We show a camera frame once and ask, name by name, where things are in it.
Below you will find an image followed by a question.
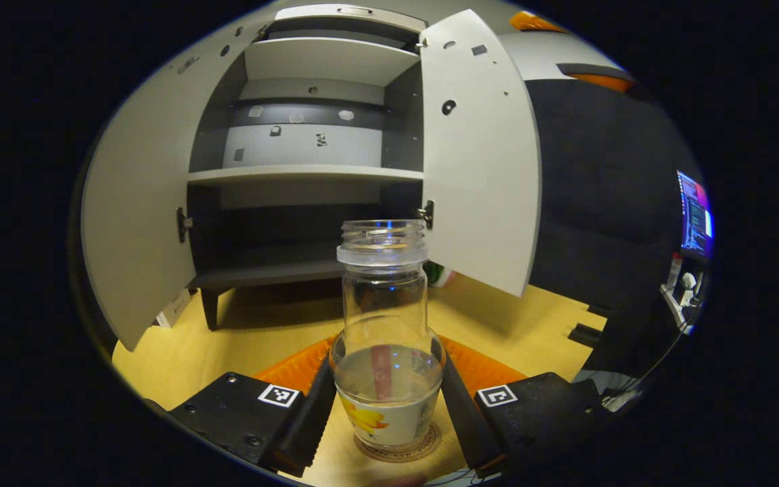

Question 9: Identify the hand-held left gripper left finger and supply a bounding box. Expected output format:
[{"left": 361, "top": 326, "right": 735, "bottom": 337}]
[{"left": 170, "top": 336, "right": 339, "bottom": 478}]

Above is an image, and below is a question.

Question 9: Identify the computer monitor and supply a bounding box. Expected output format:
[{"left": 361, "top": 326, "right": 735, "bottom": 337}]
[{"left": 676, "top": 169, "right": 715, "bottom": 261}]

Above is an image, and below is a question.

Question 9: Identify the white cabinet door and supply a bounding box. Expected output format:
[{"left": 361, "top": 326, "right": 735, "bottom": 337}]
[
  {"left": 80, "top": 20, "right": 275, "bottom": 352},
  {"left": 420, "top": 8, "right": 542, "bottom": 298}
]

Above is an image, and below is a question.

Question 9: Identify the clear glass bottle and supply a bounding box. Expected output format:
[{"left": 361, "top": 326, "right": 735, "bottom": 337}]
[{"left": 330, "top": 220, "right": 446, "bottom": 453}]

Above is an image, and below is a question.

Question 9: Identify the white cabinet drawer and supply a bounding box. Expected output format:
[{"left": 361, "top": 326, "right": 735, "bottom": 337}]
[{"left": 275, "top": 3, "right": 427, "bottom": 33}]

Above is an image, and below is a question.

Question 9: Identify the small black block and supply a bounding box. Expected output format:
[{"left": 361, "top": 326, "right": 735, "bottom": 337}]
[{"left": 569, "top": 323, "right": 608, "bottom": 349}]

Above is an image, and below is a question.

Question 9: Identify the grey white cabinet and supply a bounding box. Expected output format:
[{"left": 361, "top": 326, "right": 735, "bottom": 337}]
[{"left": 187, "top": 3, "right": 431, "bottom": 332}]

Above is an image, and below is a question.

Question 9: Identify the black backdrop cloth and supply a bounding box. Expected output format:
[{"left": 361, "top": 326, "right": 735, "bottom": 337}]
[{"left": 525, "top": 64, "right": 701, "bottom": 379}]

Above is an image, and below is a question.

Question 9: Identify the watermelon slice toy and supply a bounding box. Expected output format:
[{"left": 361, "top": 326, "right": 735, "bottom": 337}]
[{"left": 425, "top": 260, "right": 456, "bottom": 288}]

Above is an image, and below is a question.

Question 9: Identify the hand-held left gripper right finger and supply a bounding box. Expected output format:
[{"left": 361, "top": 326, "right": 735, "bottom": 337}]
[{"left": 438, "top": 336, "right": 627, "bottom": 478}]

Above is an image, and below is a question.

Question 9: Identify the round brown coaster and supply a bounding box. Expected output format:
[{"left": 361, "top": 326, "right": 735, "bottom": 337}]
[{"left": 354, "top": 423, "right": 443, "bottom": 464}]

